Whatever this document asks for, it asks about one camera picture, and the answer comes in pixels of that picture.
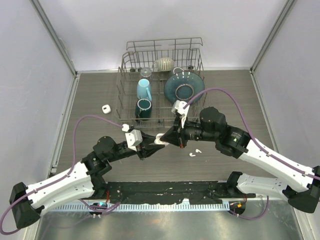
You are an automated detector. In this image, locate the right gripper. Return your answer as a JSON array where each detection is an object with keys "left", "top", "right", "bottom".
[{"left": 160, "top": 114, "right": 218, "bottom": 149}]

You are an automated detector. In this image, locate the oval white charging case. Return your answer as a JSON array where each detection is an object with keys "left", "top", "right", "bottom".
[{"left": 154, "top": 133, "right": 169, "bottom": 146}]

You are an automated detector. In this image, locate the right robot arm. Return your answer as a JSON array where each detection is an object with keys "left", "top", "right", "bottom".
[{"left": 154, "top": 107, "right": 320, "bottom": 214}]

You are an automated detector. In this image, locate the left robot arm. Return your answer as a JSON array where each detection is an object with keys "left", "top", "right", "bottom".
[{"left": 9, "top": 129, "right": 167, "bottom": 229}]

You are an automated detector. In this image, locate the small white charging case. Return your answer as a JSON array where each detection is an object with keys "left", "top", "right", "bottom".
[{"left": 101, "top": 104, "right": 112, "bottom": 114}]

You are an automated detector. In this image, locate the dark teal mug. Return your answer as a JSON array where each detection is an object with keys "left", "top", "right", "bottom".
[{"left": 134, "top": 98, "right": 152, "bottom": 122}]

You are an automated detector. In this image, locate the large teal plate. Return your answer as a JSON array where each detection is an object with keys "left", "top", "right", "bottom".
[{"left": 164, "top": 71, "right": 205, "bottom": 104}]

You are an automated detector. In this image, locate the light blue mug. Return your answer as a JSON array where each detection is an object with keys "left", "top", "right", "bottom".
[{"left": 136, "top": 78, "right": 152, "bottom": 101}]

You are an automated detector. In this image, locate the small white-rimmed bowl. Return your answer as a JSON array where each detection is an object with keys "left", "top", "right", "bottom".
[{"left": 172, "top": 67, "right": 184, "bottom": 75}]

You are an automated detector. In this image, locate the clear glass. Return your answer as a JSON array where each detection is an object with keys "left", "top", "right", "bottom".
[{"left": 140, "top": 67, "right": 152, "bottom": 79}]

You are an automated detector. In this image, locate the striped ceramic mug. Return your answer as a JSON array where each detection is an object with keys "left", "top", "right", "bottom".
[{"left": 152, "top": 57, "right": 175, "bottom": 72}]

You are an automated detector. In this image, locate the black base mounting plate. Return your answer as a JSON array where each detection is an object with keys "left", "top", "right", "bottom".
[{"left": 102, "top": 181, "right": 244, "bottom": 205}]

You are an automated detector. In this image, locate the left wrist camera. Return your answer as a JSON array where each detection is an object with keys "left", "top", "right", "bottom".
[{"left": 121, "top": 124, "right": 143, "bottom": 152}]

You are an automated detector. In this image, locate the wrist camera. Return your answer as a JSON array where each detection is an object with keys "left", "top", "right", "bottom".
[
  {"left": 121, "top": 124, "right": 143, "bottom": 152},
  {"left": 171, "top": 100, "right": 190, "bottom": 128}
]

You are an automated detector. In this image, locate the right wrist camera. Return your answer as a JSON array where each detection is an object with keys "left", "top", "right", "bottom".
[{"left": 171, "top": 100, "right": 190, "bottom": 128}]

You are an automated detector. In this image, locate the wire dish rack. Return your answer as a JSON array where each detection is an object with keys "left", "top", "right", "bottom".
[{"left": 115, "top": 37, "right": 205, "bottom": 129}]

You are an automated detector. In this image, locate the white slotted cable duct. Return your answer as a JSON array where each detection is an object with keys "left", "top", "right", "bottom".
[{"left": 51, "top": 199, "right": 230, "bottom": 213}]

